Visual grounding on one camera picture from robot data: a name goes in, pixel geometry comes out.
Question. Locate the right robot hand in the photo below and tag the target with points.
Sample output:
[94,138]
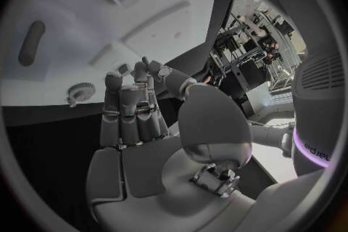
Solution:
[146,171]

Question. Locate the grey long cylinder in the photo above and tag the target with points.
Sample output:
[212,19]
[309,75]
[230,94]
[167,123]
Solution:
[31,43]

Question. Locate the small grey block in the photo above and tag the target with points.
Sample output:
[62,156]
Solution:
[123,68]

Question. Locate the metal equipment rack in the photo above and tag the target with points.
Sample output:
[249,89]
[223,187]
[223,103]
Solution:
[236,55]

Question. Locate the white task board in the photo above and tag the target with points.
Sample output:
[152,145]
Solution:
[81,18]

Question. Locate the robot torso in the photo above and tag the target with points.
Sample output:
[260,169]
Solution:
[318,110]

